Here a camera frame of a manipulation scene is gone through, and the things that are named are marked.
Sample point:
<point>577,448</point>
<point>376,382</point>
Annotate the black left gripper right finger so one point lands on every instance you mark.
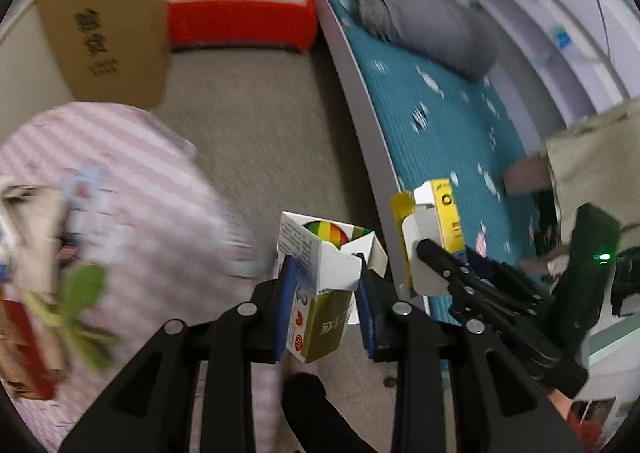
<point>459,388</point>

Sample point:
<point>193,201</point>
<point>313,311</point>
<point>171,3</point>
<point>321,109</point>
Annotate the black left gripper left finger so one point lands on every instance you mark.
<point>148,407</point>

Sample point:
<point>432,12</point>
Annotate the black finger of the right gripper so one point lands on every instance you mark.
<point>488,290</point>

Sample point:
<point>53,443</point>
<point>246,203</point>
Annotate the yellow white snack packet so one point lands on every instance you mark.
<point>427,212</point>

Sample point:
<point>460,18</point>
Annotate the red brown paper bag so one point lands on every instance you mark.
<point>33,363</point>

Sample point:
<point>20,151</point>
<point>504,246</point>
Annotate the green plush sprout toy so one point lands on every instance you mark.
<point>81,289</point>

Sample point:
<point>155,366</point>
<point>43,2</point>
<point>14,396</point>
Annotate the white green carton box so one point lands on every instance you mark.
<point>329,257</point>

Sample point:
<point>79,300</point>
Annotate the teal patterned bed sheet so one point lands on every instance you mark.
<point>435,124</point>

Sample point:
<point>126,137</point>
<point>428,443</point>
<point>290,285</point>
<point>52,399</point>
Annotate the pink checkered round tablecloth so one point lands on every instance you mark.
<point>141,207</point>

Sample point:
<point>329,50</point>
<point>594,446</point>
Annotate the grey pillow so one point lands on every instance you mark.
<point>446,31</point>

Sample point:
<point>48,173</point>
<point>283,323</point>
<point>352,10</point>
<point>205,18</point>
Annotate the red white storage box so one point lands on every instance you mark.
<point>291,24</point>

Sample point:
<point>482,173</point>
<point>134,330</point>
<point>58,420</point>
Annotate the tall brown cardboard box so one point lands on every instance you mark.
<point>113,51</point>

